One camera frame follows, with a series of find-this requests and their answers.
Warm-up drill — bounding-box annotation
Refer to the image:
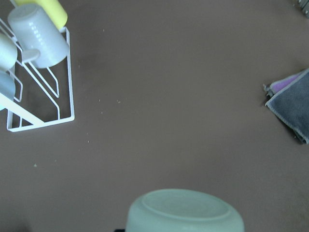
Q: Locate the grey folded cloth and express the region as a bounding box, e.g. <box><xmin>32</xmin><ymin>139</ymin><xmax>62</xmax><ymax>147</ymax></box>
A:
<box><xmin>264</xmin><ymin>69</ymin><xmax>309</xmax><ymax>144</ymax></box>

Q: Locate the yellow cup on rack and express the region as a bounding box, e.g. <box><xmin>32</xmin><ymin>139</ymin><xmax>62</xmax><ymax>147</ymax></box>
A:
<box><xmin>14</xmin><ymin>0</ymin><xmax>68</xmax><ymax>29</ymax></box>

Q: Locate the green plastic cup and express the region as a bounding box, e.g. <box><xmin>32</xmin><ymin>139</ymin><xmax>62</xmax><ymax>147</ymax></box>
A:
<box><xmin>125</xmin><ymin>189</ymin><xmax>245</xmax><ymax>232</ymax></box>

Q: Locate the grey cup on rack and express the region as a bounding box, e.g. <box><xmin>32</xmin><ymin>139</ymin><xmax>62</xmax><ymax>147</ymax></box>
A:
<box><xmin>8</xmin><ymin>3</ymin><xmax>69</xmax><ymax>69</ymax></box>

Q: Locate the light blue cup on rack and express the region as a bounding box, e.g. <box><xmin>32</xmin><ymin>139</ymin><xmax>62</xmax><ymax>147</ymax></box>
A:
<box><xmin>0</xmin><ymin>71</ymin><xmax>15</xmax><ymax>101</ymax></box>

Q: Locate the white wire cup rack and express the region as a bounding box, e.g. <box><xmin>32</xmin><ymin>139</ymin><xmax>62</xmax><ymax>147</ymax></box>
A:
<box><xmin>0</xmin><ymin>18</ymin><xmax>75</xmax><ymax>132</ymax></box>

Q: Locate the cream white cup on rack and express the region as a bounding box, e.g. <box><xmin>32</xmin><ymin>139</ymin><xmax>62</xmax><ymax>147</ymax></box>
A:
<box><xmin>0</xmin><ymin>33</ymin><xmax>17</xmax><ymax>72</ymax></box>

